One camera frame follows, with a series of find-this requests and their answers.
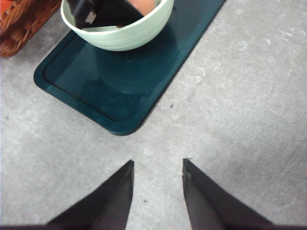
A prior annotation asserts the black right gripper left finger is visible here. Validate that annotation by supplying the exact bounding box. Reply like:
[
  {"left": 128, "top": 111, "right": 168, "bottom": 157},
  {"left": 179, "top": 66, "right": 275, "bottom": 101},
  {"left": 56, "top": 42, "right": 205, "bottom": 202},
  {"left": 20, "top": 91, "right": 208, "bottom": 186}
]
[{"left": 0, "top": 160, "right": 134, "bottom": 230}]

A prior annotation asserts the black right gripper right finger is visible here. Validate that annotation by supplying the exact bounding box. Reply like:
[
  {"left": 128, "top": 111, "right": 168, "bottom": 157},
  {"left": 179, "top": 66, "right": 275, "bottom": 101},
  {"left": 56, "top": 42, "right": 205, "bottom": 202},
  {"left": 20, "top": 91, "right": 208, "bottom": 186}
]
[{"left": 182, "top": 158, "right": 307, "bottom": 230}]

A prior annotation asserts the light green ceramic bowl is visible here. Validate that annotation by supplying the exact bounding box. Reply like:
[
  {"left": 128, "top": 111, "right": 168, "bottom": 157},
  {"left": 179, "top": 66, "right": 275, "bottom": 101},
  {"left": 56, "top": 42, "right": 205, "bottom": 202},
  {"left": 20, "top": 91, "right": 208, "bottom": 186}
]
[{"left": 60, "top": 0, "right": 175, "bottom": 52}]

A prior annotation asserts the brown egg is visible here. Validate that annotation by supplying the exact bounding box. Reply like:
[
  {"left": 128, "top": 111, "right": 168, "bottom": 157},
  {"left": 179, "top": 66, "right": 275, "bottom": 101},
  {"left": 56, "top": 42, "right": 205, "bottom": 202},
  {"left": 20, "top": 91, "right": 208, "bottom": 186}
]
[{"left": 128, "top": 0, "right": 155, "bottom": 15}]

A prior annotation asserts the brown wicker basket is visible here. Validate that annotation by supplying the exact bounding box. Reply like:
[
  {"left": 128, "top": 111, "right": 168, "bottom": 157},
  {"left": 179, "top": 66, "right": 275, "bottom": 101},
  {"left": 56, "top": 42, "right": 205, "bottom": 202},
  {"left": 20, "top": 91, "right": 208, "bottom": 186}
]
[{"left": 0, "top": 0, "right": 61, "bottom": 57}]

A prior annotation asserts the dark teal rectangular tray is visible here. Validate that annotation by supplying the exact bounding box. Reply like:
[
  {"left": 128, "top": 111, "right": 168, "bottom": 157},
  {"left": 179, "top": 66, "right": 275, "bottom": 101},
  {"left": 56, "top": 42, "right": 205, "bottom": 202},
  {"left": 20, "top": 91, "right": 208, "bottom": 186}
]
[{"left": 34, "top": 0, "right": 225, "bottom": 136}]

